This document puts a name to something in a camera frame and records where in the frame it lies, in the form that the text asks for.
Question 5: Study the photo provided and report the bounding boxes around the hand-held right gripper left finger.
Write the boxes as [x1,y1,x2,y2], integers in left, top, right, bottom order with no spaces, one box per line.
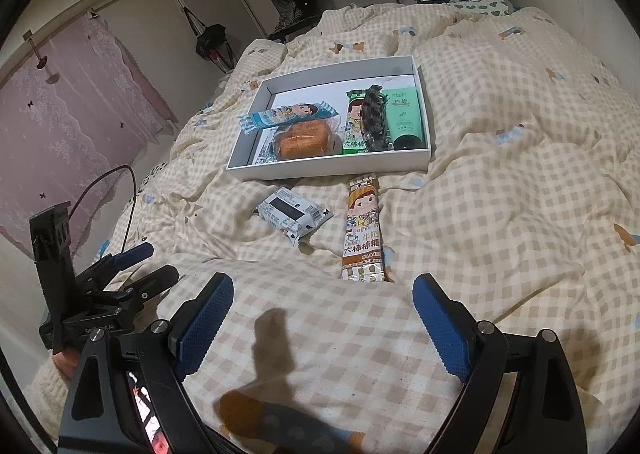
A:
[60,273,235,454]

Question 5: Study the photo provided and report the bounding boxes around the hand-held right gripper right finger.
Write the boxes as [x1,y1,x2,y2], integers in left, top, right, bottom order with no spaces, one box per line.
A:
[412,274,588,454]

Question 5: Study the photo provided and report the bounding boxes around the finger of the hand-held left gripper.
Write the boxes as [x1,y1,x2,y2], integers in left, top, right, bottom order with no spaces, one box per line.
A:
[92,242,154,277]
[107,265,180,307]

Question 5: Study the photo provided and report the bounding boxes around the brown cartoon lollipop packet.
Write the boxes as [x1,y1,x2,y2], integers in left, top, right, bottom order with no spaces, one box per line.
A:
[341,173,387,283]

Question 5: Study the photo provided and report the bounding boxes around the white black cookie packet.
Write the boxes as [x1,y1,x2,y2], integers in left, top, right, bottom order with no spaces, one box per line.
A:
[256,188,334,247]

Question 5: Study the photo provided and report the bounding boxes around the blue striped snack packet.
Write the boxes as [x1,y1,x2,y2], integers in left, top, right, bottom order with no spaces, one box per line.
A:
[254,129,282,165]

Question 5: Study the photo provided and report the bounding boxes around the white cardboard box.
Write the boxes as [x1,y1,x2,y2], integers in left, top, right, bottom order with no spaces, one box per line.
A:
[226,55,432,182]

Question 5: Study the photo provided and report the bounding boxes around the bread bun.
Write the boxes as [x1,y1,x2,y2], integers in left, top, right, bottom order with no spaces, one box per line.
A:
[272,119,339,163]

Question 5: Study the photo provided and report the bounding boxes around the blue cartoon lollipop packet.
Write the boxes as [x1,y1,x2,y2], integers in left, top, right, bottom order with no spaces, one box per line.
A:
[237,100,340,135]

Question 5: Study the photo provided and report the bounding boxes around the green cream tube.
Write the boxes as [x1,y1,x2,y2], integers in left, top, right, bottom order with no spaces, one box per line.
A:
[382,88,425,151]

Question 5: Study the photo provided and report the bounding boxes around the dark hair claw clip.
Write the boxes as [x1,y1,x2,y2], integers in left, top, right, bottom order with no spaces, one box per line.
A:
[361,84,392,153]

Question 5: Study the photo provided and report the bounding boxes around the green cartoon lollipop packet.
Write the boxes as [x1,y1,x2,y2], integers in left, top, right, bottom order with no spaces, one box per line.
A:
[342,90,372,156]

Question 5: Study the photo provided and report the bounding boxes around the person's left forearm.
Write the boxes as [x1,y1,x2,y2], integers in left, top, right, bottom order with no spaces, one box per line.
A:
[22,359,77,443]

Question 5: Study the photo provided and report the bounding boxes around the person's left hand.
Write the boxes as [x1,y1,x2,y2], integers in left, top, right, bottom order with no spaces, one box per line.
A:
[50,349,84,378]

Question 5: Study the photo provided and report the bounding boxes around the cartoon printed bed sheet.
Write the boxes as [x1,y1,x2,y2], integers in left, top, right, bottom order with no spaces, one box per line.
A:
[135,161,172,195]

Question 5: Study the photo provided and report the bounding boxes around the smartphone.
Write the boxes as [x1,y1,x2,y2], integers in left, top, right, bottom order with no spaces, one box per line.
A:
[125,369,167,451]

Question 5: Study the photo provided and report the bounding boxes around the pink lace curtain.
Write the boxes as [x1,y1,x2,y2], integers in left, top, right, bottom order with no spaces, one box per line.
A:
[0,14,179,255]

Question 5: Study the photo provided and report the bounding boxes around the checked bear print duvet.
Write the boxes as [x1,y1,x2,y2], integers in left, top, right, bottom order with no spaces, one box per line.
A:
[100,4,640,454]

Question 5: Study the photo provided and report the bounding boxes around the heart print pillow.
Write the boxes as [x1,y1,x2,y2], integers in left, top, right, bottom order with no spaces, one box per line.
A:
[450,0,514,17]

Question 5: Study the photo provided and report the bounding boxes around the black cable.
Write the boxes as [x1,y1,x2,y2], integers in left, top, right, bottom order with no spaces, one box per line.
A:
[70,165,139,255]

